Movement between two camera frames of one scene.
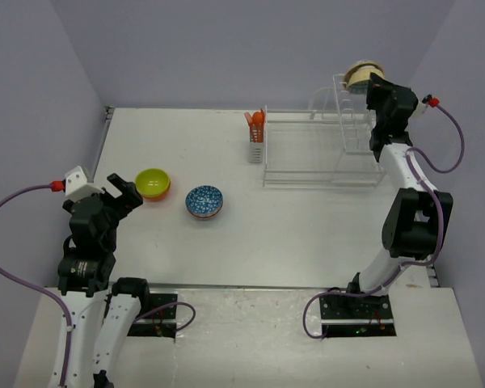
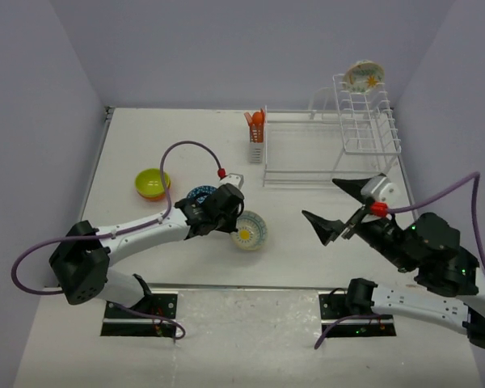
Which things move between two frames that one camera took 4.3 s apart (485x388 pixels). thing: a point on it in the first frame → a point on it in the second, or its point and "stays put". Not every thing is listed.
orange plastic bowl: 160,197 stays put
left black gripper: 127,200 → 231,225
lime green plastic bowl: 153,182 stays put
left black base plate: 161,322 stays put
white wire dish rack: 328,145 stays put
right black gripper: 378,88 → 325,228
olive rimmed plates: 362,70 → 251,232
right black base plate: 357,316 stays put
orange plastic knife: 263,112 stays put
